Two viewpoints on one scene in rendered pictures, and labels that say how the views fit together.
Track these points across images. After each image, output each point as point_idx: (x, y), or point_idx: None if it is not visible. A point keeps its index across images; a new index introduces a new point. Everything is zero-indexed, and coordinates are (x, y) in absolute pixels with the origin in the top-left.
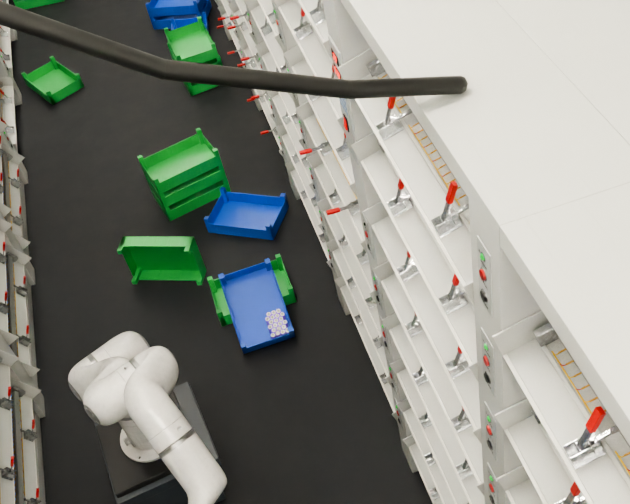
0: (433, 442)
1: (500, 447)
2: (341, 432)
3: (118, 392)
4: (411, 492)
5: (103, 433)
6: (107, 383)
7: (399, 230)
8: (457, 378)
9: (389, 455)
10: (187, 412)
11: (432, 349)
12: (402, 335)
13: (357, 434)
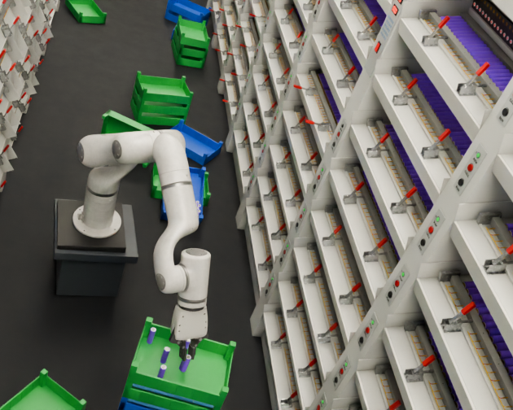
0: (309, 293)
1: (436, 240)
2: (212, 292)
3: (144, 142)
4: (247, 346)
5: (62, 206)
6: (138, 133)
7: (396, 112)
8: (395, 215)
9: (239, 319)
10: (124, 222)
11: (357, 215)
12: (319, 216)
13: (222, 298)
